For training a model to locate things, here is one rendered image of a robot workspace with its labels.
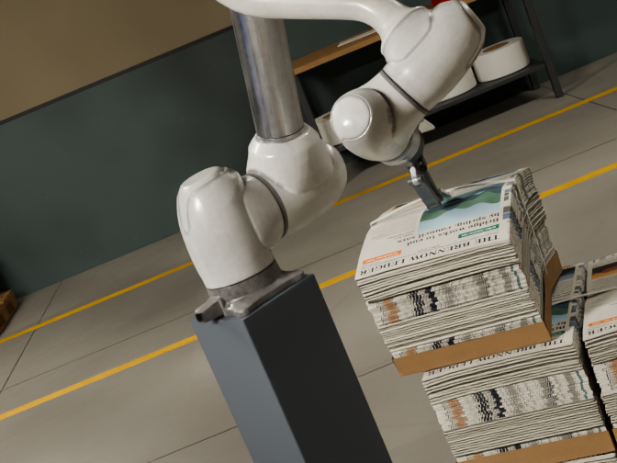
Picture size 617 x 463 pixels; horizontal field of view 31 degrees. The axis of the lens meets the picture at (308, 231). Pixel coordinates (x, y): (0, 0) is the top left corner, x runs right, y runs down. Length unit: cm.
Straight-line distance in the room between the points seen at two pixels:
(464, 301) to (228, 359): 57
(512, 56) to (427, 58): 633
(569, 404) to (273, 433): 63
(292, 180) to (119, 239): 647
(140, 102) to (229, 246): 634
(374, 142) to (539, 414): 60
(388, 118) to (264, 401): 76
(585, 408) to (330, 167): 73
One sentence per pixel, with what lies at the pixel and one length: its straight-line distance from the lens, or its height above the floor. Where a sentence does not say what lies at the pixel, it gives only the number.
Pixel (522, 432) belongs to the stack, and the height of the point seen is 68.
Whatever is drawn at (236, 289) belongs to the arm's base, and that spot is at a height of 104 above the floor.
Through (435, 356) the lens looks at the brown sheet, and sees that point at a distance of 200.
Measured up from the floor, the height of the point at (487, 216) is 107.
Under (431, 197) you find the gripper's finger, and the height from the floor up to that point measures 112.
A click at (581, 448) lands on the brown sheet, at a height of 62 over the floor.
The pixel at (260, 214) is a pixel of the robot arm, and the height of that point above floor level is 116.
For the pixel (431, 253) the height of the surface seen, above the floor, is 105.
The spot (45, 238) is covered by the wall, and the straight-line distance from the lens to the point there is 874.
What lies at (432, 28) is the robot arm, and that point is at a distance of 174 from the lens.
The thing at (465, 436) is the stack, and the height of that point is 69.
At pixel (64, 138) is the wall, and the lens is 857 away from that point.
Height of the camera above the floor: 160
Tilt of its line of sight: 13 degrees down
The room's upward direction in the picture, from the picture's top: 23 degrees counter-clockwise
